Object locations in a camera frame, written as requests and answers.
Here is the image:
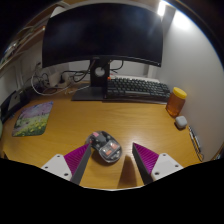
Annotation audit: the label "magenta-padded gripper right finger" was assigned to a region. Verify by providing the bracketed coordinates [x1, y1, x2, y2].
[132, 142, 184, 185]

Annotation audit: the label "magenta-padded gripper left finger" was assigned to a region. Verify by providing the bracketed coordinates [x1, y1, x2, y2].
[40, 143, 93, 185]

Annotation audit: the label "transparent grey computer mouse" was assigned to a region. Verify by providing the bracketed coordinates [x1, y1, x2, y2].
[85, 130, 123, 164]

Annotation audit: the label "flower landscape print mouse pad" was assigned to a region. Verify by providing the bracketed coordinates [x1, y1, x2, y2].
[11, 101, 54, 138]

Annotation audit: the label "white earbuds case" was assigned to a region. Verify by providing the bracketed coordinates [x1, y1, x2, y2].
[174, 115, 188, 130]

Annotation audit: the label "amber jar with yellow lid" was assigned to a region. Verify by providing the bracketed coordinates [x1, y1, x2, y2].
[165, 86, 188, 118]

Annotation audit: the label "black dock box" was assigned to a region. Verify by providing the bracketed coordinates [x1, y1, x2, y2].
[0, 86, 35, 124]

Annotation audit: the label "silver mini computer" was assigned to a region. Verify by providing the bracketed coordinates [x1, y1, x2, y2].
[7, 91, 24, 113]

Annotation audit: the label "dark grey mechanical keyboard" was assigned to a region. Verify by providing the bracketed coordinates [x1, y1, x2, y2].
[105, 76, 172, 103]

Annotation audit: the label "white power strip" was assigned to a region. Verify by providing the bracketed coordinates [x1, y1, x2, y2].
[46, 71, 69, 88]

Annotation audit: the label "black curved computer monitor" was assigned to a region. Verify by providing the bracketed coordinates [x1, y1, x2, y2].
[41, 3, 165, 102]

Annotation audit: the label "pens by the wall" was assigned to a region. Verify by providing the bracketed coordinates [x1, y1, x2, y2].
[187, 124, 204, 163]

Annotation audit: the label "white cable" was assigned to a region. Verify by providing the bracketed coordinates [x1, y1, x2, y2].
[30, 71, 91, 97]

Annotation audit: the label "wooden wall shelf unit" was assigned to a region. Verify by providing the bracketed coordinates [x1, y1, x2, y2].
[0, 18, 48, 72]

